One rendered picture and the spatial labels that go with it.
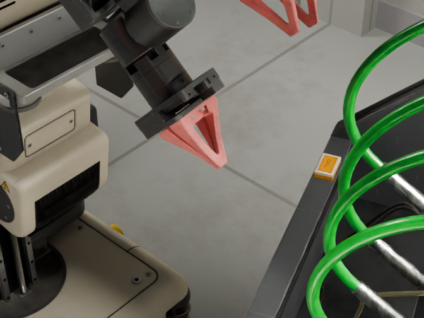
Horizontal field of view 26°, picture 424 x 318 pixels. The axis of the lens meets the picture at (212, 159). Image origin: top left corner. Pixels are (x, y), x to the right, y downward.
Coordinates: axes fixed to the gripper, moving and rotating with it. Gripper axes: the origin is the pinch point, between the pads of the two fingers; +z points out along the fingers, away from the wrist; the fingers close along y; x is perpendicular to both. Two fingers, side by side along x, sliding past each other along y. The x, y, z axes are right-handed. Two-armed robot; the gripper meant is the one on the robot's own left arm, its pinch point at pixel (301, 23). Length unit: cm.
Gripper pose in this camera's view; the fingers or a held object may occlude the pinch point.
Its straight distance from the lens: 111.5
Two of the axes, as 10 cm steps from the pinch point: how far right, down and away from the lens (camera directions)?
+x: -7.0, 3.6, 6.2
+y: 5.3, -3.2, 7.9
